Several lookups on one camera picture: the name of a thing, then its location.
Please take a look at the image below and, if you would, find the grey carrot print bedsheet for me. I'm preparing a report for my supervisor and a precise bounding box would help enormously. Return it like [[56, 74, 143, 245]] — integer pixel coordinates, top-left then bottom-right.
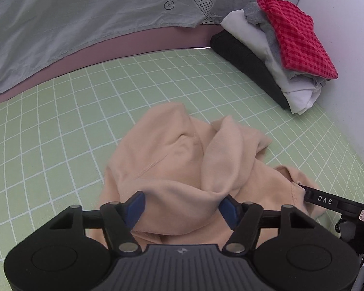
[[0, 0, 312, 104]]

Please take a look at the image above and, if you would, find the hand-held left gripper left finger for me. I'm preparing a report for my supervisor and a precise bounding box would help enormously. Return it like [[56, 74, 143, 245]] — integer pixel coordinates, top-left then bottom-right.
[[49, 191, 146, 254]]

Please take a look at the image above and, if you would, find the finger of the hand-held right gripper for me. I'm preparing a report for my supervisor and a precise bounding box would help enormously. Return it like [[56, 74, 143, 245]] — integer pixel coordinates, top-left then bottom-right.
[[299, 184, 364, 219]]

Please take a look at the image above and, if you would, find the grey folded garment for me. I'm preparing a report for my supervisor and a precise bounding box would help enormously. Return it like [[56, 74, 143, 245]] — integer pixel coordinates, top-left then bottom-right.
[[243, 1, 329, 89]]

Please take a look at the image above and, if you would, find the green checked mat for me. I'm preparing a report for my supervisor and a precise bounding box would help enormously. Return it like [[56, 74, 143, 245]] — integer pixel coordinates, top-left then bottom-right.
[[0, 48, 364, 279]]

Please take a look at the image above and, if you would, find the pink mattress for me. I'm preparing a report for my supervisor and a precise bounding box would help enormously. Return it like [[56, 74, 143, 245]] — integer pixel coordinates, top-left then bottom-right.
[[0, 26, 222, 110]]

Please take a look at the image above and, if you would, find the beige sweater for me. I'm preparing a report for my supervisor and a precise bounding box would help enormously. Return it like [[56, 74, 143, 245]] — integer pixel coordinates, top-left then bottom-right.
[[97, 101, 321, 247]]

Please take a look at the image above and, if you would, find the white folded garment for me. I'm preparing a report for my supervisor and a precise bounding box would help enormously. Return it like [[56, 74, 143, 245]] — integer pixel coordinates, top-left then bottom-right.
[[221, 10, 322, 116]]

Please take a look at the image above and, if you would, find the black folded garment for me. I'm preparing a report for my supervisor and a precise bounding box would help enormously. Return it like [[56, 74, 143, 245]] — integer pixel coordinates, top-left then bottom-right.
[[211, 30, 292, 111]]

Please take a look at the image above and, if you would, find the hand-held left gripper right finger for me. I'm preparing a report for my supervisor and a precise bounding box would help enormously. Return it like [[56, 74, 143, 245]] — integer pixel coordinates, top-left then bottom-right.
[[218, 194, 316, 254]]

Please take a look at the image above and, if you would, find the red checked folded cloth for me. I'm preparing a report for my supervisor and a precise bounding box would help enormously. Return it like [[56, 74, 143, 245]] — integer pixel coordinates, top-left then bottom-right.
[[256, 0, 339, 80]]

